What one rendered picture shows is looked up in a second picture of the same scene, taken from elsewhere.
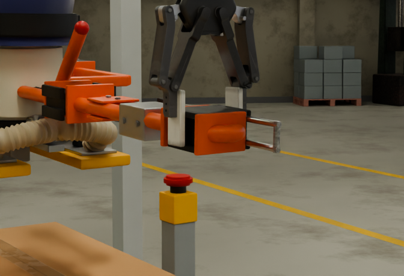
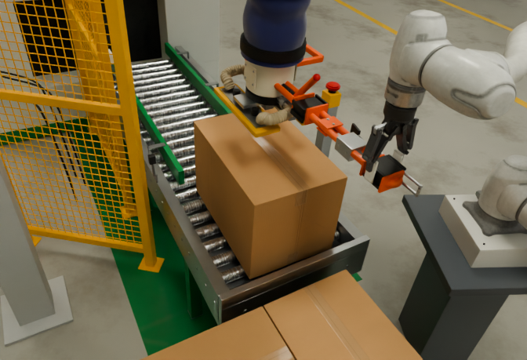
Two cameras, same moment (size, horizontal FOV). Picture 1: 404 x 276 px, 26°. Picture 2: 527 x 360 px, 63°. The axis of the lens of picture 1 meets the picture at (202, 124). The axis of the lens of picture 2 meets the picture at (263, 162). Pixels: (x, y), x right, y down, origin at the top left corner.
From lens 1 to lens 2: 0.65 m
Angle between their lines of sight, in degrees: 31
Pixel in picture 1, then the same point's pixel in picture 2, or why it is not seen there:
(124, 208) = not seen: hidden behind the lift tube
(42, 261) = (274, 147)
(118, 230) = not seen: hidden behind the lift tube
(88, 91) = (316, 110)
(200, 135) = (383, 186)
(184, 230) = (332, 110)
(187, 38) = (384, 140)
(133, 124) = (343, 150)
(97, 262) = (299, 150)
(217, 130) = (390, 184)
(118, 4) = not seen: outside the picture
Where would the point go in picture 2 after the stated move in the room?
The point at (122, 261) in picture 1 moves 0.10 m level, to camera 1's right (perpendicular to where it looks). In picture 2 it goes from (310, 150) to (336, 153)
